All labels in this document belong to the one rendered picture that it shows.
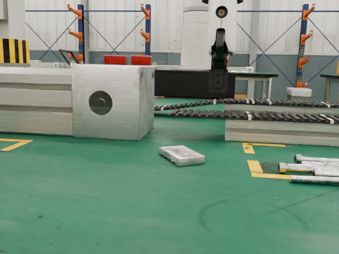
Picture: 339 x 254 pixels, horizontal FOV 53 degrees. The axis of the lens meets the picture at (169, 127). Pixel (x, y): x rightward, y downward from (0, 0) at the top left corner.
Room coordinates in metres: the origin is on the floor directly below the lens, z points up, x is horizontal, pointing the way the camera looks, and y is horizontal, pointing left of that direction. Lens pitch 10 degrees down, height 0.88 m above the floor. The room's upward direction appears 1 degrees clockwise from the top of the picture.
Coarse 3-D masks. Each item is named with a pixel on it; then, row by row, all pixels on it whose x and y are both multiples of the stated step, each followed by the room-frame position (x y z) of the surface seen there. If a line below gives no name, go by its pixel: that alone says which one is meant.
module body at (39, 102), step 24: (0, 72) 0.45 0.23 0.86; (24, 72) 0.45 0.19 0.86; (48, 72) 0.45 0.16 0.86; (0, 96) 0.45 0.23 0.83; (24, 96) 0.45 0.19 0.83; (48, 96) 0.44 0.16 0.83; (0, 120) 0.45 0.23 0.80; (24, 120) 0.45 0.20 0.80; (48, 120) 0.44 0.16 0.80; (72, 120) 0.44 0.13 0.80
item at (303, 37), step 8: (304, 8) 7.48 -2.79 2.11; (312, 8) 6.89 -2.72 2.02; (304, 16) 7.44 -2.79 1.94; (304, 24) 7.48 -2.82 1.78; (304, 32) 7.48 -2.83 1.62; (312, 32) 6.88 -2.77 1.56; (320, 32) 7.50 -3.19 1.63; (304, 40) 7.39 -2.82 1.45; (328, 40) 7.47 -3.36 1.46; (304, 48) 7.47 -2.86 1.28; (336, 56) 7.42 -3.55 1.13; (328, 64) 7.44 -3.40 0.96; (288, 80) 7.57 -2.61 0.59; (296, 80) 7.59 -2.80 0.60
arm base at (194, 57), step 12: (192, 12) 1.10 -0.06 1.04; (204, 12) 1.09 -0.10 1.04; (192, 24) 1.10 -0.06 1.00; (204, 24) 1.09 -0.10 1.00; (192, 36) 1.10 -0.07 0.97; (204, 36) 1.09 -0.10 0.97; (192, 48) 1.10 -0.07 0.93; (204, 48) 1.09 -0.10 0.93; (192, 60) 1.09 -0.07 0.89; (204, 60) 1.09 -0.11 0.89
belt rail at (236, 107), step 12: (228, 108) 0.63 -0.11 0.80; (240, 108) 0.62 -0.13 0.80; (252, 108) 0.62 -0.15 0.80; (264, 108) 0.62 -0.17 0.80; (276, 108) 0.61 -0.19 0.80; (288, 108) 0.61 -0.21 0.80; (300, 108) 0.61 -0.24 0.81; (312, 108) 0.60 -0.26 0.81; (324, 108) 0.60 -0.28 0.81; (336, 108) 0.60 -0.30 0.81
